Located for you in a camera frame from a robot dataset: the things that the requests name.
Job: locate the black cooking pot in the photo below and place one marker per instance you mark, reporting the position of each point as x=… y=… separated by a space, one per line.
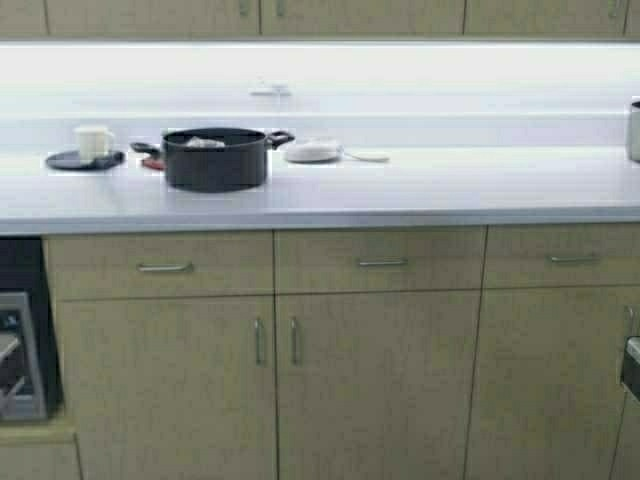
x=242 y=164

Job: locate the cabinet door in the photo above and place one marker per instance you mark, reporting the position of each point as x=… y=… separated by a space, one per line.
x=382 y=390
x=545 y=19
x=547 y=402
x=362 y=18
x=155 y=19
x=169 y=388

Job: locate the robot base right corner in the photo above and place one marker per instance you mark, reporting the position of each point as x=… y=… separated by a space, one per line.
x=630 y=371

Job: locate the grey cloth in pot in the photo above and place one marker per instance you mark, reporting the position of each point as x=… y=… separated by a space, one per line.
x=204 y=143

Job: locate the steel pot at right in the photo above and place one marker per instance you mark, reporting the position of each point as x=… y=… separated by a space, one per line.
x=633 y=131

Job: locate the cream upside-down frying pan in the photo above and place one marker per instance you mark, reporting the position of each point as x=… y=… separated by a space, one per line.
x=327 y=151

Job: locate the middle drawer front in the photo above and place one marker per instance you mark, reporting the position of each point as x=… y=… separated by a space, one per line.
x=325 y=261

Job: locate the drawer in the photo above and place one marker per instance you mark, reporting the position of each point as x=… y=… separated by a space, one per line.
x=325 y=261
x=96 y=267
x=516 y=256

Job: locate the red plastic container lid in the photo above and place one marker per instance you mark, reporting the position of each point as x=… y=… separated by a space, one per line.
x=153 y=164

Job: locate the right drawer front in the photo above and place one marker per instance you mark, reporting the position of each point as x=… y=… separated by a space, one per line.
x=516 y=256

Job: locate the left drawer front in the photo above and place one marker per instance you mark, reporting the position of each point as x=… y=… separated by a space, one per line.
x=96 y=267

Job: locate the cream plastic mug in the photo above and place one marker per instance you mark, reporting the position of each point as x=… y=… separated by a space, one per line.
x=93 y=141

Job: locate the dark grey round plate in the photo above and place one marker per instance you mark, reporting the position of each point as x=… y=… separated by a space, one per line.
x=72 y=161

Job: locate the built-in steel appliance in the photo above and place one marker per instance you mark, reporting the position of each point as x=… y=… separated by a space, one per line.
x=30 y=379

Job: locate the middle drawer handle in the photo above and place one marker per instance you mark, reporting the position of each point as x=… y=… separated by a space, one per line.
x=382 y=262

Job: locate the drawer handle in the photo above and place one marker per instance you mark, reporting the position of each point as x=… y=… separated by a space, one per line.
x=579 y=259
x=382 y=262
x=164 y=268

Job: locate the middle lower door handle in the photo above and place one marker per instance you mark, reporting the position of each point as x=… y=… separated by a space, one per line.
x=294 y=341

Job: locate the door handle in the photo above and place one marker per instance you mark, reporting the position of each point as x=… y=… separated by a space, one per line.
x=294 y=341
x=259 y=341

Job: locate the left lower door handle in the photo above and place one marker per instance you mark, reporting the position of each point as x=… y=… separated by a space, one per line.
x=259 y=341

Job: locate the white wall outlet plate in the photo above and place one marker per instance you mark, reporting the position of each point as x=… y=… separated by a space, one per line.
x=270 y=89

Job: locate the left drawer handle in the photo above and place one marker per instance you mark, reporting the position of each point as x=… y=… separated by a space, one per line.
x=164 y=268

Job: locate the right drawer handle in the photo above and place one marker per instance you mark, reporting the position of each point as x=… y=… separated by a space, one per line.
x=579 y=259

